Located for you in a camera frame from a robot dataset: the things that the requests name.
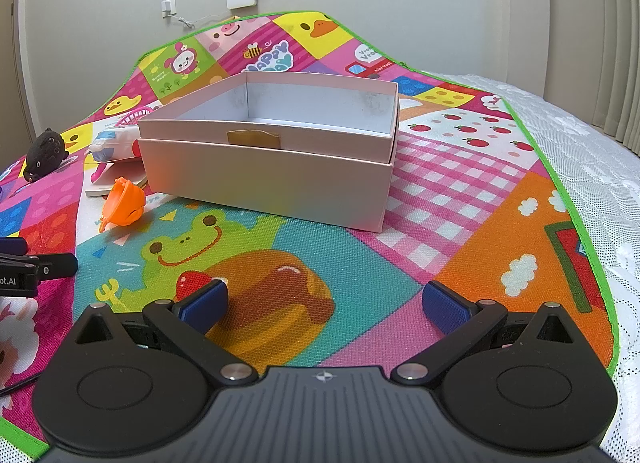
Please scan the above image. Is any white blue packet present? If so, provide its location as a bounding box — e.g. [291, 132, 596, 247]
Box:
[84, 125, 143, 164]

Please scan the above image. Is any colourful cartoon play mat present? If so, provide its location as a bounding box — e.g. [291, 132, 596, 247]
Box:
[0, 12, 621, 463]

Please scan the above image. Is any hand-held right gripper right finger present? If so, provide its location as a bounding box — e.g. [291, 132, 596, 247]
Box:
[391, 280, 576, 385]

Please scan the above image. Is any black cable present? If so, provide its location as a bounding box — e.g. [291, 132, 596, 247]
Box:
[0, 377, 42, 397]

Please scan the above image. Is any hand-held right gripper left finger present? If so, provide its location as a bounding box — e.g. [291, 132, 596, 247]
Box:
[72, 279, 256, 385]

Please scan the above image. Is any white paper card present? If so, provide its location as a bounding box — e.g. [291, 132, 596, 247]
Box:
[84, 182, 151, 200]

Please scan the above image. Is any white quilted bed cover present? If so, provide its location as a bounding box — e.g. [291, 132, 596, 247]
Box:
[425, 72, 640, 463]

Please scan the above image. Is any beige curtain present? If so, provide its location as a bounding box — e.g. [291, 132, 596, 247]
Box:
[542, 0, 640, 154]

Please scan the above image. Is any black plush toy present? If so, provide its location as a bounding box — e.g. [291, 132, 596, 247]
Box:
[24, 128, 70, 182]

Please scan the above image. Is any orange plastic toy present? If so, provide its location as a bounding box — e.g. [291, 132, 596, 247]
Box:
[98, 178, 147, 234]

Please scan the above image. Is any pink toy net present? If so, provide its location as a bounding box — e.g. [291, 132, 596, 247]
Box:
[89, 106, 162, 190]

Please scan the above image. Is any pink cardboard box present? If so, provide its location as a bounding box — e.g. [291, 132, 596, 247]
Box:
[137, 70, 401, 233]

